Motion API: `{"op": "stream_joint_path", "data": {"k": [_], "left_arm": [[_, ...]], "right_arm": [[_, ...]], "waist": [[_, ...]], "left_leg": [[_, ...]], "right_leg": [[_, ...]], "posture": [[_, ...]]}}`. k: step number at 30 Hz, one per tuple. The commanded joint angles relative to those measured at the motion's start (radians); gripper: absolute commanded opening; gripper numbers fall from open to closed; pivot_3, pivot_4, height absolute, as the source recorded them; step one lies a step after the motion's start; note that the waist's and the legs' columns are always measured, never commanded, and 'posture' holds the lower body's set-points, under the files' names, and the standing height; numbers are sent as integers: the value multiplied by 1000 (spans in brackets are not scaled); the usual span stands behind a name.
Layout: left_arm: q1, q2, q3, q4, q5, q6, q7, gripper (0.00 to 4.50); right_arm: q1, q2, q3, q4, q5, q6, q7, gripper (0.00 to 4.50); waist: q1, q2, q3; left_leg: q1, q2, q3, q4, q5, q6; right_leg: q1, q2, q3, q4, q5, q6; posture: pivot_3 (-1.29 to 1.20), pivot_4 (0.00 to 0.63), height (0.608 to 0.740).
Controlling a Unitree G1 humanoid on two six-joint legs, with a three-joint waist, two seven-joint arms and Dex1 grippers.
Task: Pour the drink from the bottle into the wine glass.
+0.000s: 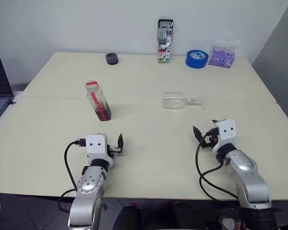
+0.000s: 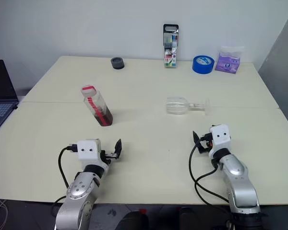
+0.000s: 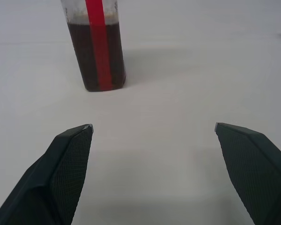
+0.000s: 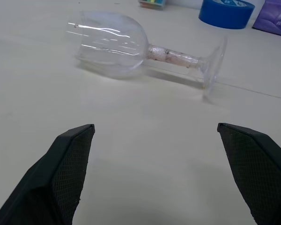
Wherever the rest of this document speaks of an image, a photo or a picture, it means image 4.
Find clear plastic wine glass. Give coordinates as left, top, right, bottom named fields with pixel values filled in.
left=65, top=10, right=228, bottom=99

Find clear box of coloured chalk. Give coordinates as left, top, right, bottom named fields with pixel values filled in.
left=138, top=0, right=166, bottom=11

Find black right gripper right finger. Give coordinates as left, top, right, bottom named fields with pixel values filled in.
left=217, top=122, right=281, bottom=225

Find purple tissue pack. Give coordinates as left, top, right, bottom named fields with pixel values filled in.
left=252, top=0, right=281, bottom=38

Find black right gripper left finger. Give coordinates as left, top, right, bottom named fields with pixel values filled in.
left=0, top=124, right=96, bottom=225

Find blue tape roll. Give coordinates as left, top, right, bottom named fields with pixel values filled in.
left=198, top=0, right=256, bottom=30

